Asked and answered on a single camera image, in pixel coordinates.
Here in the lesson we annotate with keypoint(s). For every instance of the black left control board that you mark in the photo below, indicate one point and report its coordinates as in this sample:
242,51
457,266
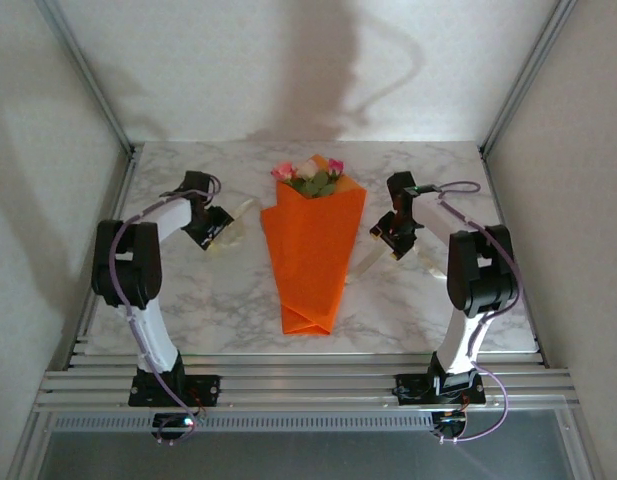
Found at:
170,424

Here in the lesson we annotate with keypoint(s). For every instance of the black right control board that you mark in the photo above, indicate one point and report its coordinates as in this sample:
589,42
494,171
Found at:
450,422

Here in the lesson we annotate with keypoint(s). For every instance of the aluminium rail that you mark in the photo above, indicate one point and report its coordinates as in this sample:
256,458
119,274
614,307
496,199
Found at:
523,310
103,280

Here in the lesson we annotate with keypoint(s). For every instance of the orange wrapping paper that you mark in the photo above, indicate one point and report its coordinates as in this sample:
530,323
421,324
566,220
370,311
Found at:
313,260

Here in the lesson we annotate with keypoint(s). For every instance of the aluminium base rail beams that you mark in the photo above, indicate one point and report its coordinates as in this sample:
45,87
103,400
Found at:
308,382

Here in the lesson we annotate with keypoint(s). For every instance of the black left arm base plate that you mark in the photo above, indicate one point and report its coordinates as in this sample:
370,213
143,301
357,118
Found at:
208,387

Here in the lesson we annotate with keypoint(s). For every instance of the aluminium right side rail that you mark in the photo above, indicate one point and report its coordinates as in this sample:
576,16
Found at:
523,310

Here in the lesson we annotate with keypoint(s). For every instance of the black control board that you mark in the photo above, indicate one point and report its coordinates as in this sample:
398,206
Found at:
450,422
170,424

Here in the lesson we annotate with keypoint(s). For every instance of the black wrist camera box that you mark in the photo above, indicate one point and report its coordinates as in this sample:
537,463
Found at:
400,182
197,181

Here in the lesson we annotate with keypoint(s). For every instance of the aluminium left frame post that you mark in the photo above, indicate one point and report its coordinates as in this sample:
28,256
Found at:
88,80

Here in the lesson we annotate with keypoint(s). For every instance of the aluminium frame post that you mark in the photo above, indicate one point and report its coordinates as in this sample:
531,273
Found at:
528,75
88,80

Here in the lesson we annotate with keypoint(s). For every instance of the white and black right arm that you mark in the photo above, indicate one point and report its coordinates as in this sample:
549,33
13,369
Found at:
483,270

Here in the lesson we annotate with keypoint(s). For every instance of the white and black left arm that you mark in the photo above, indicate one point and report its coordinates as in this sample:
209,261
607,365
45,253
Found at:
133,265

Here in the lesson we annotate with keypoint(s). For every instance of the white pink-edged fake rose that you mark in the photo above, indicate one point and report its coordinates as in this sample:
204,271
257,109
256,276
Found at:
307,169

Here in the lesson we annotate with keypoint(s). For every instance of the aluminium right frame post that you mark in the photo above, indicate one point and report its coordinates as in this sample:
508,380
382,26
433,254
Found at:
528,75

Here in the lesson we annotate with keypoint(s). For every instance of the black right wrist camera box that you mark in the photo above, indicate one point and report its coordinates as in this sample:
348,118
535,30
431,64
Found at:
400,182

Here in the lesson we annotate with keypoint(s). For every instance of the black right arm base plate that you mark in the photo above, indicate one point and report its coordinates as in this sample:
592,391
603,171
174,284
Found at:
413,392

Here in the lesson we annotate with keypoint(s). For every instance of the coral pink fake rose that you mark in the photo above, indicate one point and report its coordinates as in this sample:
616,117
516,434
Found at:
283,171

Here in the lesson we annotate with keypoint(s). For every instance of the cream printed ribbon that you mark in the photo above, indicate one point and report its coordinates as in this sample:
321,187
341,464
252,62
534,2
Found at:
248,207

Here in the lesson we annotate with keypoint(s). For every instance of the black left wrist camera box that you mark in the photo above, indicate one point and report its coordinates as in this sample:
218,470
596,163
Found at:
197,181

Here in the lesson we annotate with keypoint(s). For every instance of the aluminium left side rail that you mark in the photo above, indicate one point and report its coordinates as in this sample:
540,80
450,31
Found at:
103,280

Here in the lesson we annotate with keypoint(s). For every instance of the magenta fake rose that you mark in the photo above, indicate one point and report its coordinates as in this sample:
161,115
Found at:
335,166

